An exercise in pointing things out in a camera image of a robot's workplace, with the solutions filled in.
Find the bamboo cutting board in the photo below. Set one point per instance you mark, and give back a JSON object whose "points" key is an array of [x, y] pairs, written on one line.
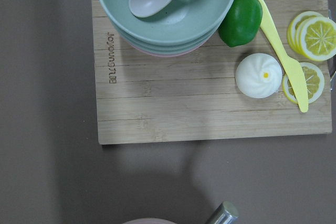
{"points": [[144, 99]]}

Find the green bowl stack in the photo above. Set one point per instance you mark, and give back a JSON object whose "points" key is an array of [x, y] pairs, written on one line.
{"points": [[180, 23]]}

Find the white toy bun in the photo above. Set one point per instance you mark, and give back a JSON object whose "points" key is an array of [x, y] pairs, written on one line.
{"points": [[258, 76]]}

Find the green toy pepper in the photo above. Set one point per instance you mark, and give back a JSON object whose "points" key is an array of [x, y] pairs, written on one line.
{"points": [[241, 23]]}

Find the large pink bowl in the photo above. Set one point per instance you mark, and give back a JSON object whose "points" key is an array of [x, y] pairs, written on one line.
{"points": [[148, 221]]}

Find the metal utensil in bowl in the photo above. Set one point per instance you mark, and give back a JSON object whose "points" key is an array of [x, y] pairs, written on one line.
{"points": [[226, 213]]}

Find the yellow plastic knife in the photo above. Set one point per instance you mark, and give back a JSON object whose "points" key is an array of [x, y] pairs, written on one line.
{"points": [[292, 67]]}

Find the lemon slice under knife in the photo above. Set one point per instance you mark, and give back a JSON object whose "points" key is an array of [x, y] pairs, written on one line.
{"points": [[314, 80]]}

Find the stacked lemon slices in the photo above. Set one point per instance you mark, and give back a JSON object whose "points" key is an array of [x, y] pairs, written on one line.
{"points": [[312, 35]]}

